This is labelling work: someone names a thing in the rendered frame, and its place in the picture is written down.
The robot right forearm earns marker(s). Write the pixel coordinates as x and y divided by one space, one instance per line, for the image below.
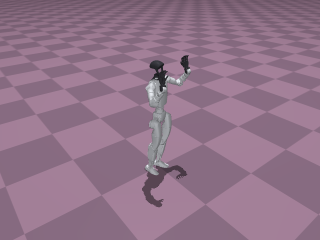
158 96

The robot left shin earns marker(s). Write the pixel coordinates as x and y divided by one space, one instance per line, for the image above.
160 151

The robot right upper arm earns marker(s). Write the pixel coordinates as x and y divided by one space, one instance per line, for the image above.
150 93

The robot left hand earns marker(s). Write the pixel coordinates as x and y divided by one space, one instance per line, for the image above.
185 63

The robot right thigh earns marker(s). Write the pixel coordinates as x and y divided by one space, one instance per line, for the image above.
156 133

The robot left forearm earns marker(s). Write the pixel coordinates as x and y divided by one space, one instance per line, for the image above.
184 76

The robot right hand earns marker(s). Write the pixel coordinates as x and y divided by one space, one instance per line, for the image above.
162 79

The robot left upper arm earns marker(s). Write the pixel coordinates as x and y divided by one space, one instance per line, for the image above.
173 81

